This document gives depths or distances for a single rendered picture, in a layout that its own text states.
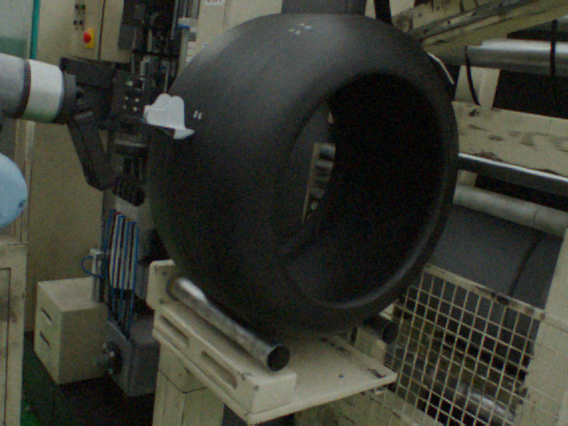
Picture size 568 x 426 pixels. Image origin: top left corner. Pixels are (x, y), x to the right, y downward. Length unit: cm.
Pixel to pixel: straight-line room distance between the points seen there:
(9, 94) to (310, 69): 40
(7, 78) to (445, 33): 90
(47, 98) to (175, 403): 88
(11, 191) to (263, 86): 39
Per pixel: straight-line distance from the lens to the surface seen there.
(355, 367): 124
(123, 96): 82
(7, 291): 148
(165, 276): 122
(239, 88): 87
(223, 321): 108
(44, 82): 78
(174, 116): 87
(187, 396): 143
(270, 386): 101
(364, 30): 97
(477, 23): 130
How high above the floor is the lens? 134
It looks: 13 degrees down
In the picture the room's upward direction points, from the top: 9 degrees clockwise
